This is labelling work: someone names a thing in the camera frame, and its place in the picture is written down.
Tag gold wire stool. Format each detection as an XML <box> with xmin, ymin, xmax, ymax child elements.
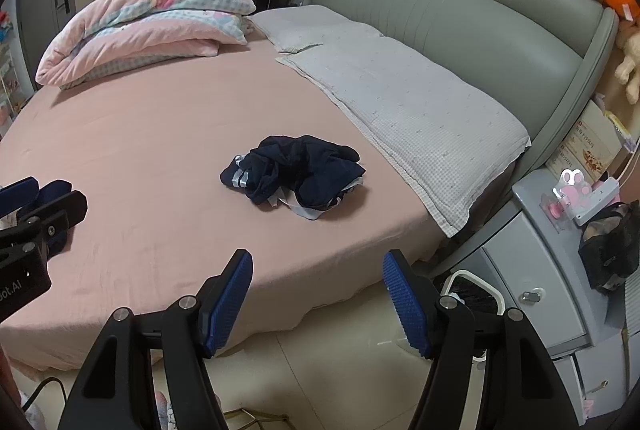
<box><xmin>222</xmin><ymin>407</ymin><xmax>291</xmax><ymax>430</ymax></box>

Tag bed with pink sheet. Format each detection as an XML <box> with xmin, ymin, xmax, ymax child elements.
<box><xmin>0</xmin><ymin>30</ymin><xmax>451</xmax><ymax>371</ymax></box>

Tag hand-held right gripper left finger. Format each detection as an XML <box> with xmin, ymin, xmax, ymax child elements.
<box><xmin>57</xmin><ymin>249</ymin><xmax>254</xmax><ymax>430</ymax></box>

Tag camouflage bag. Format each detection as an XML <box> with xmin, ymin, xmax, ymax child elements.
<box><xmin>577</xmin><ymin>203</ymin><xmax>640</xmax><ymax>293</ymax></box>

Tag white power strip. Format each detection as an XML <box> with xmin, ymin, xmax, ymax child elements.
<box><xmin>572</xmin><ymin>177</ymin><xmax>621</xmax><ymax>227</ymax></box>

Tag person's patterned pajamas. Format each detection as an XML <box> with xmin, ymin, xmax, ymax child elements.
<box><xmin>152</xmin><ymin>390</ymin><xmax>178</xmax><ymax>430</ymax></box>

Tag pink folded quilt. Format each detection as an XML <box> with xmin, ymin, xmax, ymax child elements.
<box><xmin>35</xmin><ymin>0</ymin><xmax>257</xmax><ymax>90</ymax></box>

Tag black cable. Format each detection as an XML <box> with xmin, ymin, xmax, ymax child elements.
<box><xmin>20</xmin><ymin>377</ymin><xmax>68</xmax><ymax>411</ymax></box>

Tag grey nightstand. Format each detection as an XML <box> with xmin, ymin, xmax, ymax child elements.
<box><xmin>480</xmin><ymin>170</ymin><xmax>640</xmax><ymax>406</ymax></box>

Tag printed cardboard box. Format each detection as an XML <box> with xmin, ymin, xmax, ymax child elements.
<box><xmin>545</xmin><ymin>98</ymin><xmax>633</xmax><ymax>183</ymax></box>

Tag beige plush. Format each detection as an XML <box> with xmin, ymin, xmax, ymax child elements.
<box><xmin>612</xmin><ymin>23</ymin><xmax>640</xmax><ymax>106</ymax></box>

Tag light checked blanket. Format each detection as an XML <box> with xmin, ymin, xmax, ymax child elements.
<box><xmin>275</xmin><ymin>33</ymin><xmax>532</xmax><ymax>239</ymax></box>

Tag pink paw phone holder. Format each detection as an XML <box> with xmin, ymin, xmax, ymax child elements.
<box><xmin>541</xmin><ymin>167</ymin><xmax>588</xmax><ymax>223</ymax></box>

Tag grey-green padded headboard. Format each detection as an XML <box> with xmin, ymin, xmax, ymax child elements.
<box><xmin>300</xmin><ymin>0</ymin><xmax>621</xmax><ymax>283</ymax></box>

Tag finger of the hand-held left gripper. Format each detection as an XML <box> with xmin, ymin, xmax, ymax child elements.
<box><xmin>0</xmin><ymin>177</ymin><xmax>41</xmax><ymax>217</ymax></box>
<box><xmin>30</xmin><ymin>180</ymin><xmax>89</xmax><ymax>258</ymax></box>

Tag navy shorts with silver stripes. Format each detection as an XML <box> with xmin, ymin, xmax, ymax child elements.
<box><xmin>220</xmin><ymin>134</ymin><xmax>368</xmax><ymax>222</ymax></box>

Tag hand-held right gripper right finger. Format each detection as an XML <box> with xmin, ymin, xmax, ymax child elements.
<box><xmin>382</xmin><ymin>249</ymin><xmax>583</xmax><ymax>430</ymax></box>

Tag white waste bin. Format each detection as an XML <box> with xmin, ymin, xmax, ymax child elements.
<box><xmin>439</xmin><ymin>269</ymin><xmax>505</xmax><ymax>317</ymax></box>

